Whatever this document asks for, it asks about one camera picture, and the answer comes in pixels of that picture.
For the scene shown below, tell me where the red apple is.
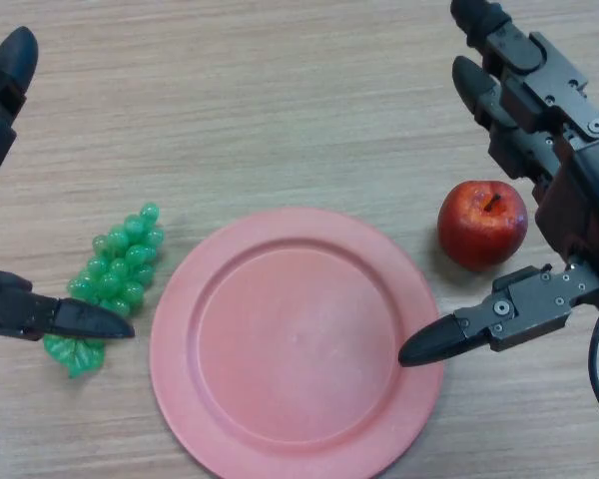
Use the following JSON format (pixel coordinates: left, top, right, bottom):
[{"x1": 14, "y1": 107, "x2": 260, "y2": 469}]
[{"x1": 437, "y1": 180, "x2": 529, "y2": 272}]

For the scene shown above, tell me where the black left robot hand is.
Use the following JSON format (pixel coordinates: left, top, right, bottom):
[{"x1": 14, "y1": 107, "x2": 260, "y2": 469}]
[{"x1": 0, "y1": 0, "x2": 135, "y2": 343}]

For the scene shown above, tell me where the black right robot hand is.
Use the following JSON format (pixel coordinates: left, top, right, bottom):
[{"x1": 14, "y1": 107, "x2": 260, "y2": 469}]
[{"x1": 397, "y1": 0, "x2": 599, "y2": 369}]

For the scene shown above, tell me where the green grapes bunch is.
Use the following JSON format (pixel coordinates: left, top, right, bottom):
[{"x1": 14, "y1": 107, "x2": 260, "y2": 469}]
[{"x1": 43, "y1": 202, "x2": 165, "y2": 379}]

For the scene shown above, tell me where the pink round plate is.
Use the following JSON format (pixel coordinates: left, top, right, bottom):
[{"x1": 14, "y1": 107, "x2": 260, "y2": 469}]
[{"x1": 149, "y1": 207, "x2": 444, "y2": 479}]

